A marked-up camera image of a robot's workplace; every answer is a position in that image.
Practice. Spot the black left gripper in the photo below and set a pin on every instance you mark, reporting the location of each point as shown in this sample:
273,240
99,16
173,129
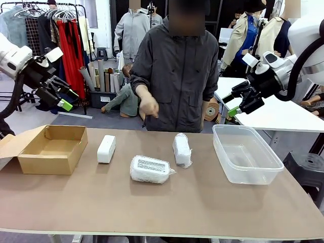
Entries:
38,73

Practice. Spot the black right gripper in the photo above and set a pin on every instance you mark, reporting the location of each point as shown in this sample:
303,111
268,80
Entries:
264,83

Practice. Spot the unwrapped white clock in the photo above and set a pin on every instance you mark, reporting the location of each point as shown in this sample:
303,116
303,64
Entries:
106,149

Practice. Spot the bubble-wrapped plain white clock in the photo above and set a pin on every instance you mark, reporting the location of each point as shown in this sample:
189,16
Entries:
181,149

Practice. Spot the bubble-wrapped clock with printed label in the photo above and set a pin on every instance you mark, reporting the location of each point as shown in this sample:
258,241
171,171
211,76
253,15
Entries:
149,170

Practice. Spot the person right forearm grey sleeve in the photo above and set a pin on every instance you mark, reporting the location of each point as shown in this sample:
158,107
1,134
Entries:
139,84

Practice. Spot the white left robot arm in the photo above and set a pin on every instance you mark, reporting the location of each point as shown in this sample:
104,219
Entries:
12,54

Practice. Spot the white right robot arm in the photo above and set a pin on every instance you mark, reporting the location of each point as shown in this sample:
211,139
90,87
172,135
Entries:
303,38

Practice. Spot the person right hand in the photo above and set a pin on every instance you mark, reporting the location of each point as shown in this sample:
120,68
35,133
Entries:
149,106

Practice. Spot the metal strip on floor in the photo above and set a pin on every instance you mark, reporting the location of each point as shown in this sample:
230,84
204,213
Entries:
76,115

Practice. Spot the slanted grey paper roll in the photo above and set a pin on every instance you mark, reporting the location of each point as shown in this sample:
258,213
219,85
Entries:
86,79

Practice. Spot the white background table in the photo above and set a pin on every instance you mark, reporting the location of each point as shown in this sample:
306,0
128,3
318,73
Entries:
278,116

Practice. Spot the red dress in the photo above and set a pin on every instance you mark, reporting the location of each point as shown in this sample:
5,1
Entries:
72,58

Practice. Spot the brown kraft paper roll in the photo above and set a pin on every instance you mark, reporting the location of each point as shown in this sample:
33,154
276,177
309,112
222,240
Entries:
211,111

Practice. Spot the black clothes rack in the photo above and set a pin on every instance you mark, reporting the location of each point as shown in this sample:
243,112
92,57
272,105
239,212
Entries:
84,63

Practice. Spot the black bin of rolls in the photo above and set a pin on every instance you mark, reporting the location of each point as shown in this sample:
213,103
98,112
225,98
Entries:
101,100

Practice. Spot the tall grey paper roll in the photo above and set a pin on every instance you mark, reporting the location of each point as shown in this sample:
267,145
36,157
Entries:
101,76

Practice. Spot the mannequin in beige coat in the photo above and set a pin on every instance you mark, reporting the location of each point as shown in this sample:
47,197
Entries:
239,40

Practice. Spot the grey step stool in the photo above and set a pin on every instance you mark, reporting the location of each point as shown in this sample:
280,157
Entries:
102,53

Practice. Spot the plaid dark garment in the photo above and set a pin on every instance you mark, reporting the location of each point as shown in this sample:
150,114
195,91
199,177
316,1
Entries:
33,35

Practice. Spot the mannequin in cream jacket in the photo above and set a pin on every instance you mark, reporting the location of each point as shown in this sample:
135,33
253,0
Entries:
276,35

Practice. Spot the open brown cardboard box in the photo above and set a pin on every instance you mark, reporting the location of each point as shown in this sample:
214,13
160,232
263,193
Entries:
53,162

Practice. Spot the floor mannequin in green top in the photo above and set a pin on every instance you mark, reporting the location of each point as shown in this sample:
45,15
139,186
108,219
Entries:
126,100

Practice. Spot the person in dark grey jacket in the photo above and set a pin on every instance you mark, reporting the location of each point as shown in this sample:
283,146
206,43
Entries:
177,83

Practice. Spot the grey-blue fuzzy garment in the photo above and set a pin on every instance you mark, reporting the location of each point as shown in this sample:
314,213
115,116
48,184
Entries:
15,27

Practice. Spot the clear plastic container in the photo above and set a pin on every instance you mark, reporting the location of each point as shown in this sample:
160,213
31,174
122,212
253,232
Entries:
253,174

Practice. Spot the black plastic stool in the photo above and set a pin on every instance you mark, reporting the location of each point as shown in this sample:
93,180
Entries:
306,169

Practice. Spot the mannequin in grey hoodie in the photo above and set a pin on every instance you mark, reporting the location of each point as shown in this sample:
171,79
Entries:
131,33

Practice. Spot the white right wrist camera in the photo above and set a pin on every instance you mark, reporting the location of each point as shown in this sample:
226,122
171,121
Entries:
250,60

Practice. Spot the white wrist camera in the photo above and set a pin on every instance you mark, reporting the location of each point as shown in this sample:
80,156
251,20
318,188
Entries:
250,60
54,54

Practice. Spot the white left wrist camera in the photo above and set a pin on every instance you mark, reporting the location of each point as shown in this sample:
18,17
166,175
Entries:
54,54

